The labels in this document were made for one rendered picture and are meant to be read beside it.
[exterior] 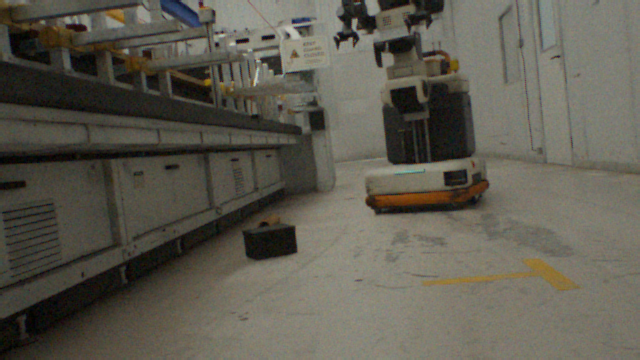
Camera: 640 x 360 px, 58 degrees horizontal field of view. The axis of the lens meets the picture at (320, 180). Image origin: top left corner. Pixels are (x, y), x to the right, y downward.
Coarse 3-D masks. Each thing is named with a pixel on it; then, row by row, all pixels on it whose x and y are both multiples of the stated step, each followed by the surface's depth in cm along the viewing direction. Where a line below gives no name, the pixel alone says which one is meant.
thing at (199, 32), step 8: (184, 32) 174; (192, 32) 174; (200, 32) 174; (128, 40) 176; (136, 40) 176; (144, 40) 176; (152, 40) 175; (160, 40) 175; (168, 40) 175; (176, 40) 175; (184, 40) 177; (88, 48) 177; (120, 48) 177; (128, 48) 179
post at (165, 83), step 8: (152, 0) 221; (152, 8) 221; (160, 8) 224; (152, 16) 221; (160, 16) 223; (160, 48) 222; (160, 56) 222; (160, 72) 223; (168, 72) 225; (160, 80) 223; (168, 80) 224; (160, 88) 223; (168, 88) 223
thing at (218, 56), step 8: (184, 56) 200; (192, 56) 200; (200, 56) 200; (208, 56) 199; (216, 56) 199; (224, 56) 199; (152, 64) 201; (160, 64) 201; (168, 64) 201; (176, 64) 201; (184, 64) 201; (192, 64) 201; (120, 72) 203; (128, 72) 204
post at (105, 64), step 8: (96, 16) 172; (104, 16) 174; (96, 24) 172; (104, 24) 174; (96, 56) 173; (104, 56) 173; (96, 64) 173; (104, 64) 173; (104, 72) 173; (112, 72) 176
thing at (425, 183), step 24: (384, 168) 352; (408, 168) 341; (432, 168) 333; (456, 168) 326; (480, 168) 364; (384, 192) 348; (408, 192) 341; (432, 192) 334; (456, 192) 327; (480, 192) 370
